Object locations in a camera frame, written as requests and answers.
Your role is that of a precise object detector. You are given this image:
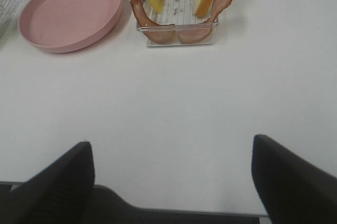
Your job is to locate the bacon strip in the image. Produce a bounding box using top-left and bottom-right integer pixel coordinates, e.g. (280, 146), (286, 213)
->
(130, 0), (175, 44)
(177, 0), (233, 44)

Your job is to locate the clear left food container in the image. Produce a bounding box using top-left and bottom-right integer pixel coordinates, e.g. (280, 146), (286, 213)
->
(1, 0), (24, 51)

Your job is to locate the pink round plate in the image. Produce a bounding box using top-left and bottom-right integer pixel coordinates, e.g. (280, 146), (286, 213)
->
(17, 0), (122, 53)

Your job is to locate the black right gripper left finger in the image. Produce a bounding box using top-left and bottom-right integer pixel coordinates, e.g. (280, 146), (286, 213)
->
(1, 142), (95, 223)

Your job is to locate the clear right food container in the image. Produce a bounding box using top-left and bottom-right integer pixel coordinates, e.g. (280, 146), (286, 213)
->
(136, 0), (219, 47)

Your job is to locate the clear food container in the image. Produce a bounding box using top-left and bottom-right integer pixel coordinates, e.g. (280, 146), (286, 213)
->
(136, 0), (219, 47)
(1, 0), (24, 51)

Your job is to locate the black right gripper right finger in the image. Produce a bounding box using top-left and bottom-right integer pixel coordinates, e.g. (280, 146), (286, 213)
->
(251, 134), (336, 223)

